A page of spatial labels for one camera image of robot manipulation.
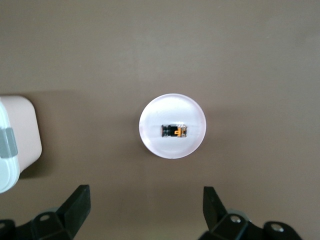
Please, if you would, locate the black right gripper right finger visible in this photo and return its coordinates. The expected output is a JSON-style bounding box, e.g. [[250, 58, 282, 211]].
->
[[199, 186, 303, 240]]

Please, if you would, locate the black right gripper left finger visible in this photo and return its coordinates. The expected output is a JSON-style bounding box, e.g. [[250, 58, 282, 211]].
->
[[0, 184, 91, 240]]

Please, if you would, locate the black orange toy car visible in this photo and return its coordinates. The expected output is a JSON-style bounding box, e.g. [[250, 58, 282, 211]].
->
[[160, 123, 188, 139]]

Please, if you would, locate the pink round plate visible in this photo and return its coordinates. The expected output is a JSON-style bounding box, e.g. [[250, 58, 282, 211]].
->
[[138, 93, 208, 160]]

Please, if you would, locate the white lunch box grey handle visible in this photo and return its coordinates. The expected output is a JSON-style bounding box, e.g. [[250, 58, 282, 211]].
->
[[0, 94, 43, 194]]

